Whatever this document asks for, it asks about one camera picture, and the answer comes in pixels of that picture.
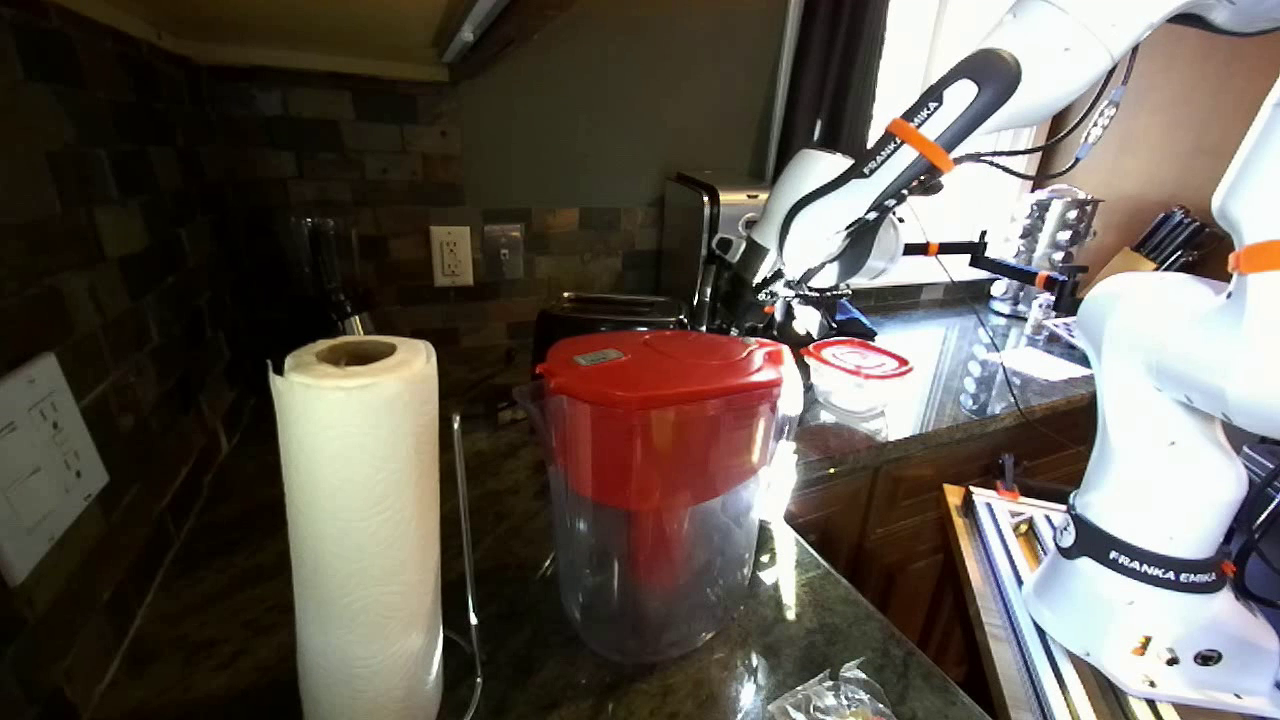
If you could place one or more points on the black chrome toaster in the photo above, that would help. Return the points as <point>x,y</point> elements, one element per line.
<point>602,320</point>

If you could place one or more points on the clear pitcher with red lid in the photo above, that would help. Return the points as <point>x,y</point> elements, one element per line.
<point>652,454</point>

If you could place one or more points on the wooden knife block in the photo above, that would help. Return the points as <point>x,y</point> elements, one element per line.
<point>1182,244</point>

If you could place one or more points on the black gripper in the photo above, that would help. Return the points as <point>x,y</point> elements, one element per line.
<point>750,280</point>

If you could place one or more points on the wooden lower cabinet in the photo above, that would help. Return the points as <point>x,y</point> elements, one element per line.
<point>904,523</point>

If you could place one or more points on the black upright board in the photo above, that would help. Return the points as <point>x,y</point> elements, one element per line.
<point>684,244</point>

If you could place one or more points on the black coffee maker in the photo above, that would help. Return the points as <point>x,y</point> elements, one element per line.
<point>326,265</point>

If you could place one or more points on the wooden upper cabinet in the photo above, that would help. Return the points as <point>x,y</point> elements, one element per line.
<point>265,24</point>

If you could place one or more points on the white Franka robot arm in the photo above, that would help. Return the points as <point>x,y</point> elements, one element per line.
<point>1175,375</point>

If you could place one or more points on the aluminium frame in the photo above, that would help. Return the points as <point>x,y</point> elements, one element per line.
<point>1012,603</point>

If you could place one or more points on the white wall outlet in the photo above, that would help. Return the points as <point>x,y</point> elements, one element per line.
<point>450,252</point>

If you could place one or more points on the clear spice rack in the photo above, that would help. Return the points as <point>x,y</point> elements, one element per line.
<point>1056,224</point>

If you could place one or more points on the grey wall outlet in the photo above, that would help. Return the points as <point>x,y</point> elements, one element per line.
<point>505,252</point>

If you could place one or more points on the white paper towel roll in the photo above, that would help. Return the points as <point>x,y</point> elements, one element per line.
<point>360,534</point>

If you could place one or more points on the black bar with orange clamps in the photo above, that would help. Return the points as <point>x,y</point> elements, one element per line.
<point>954,249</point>

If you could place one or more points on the dark curtain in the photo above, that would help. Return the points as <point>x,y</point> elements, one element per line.
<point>840,82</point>

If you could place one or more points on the clear plastic bag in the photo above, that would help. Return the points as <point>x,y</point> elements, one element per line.
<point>825,695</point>

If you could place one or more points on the wooden cabinet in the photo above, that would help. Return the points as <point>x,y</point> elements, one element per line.
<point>265,24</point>
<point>904,523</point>

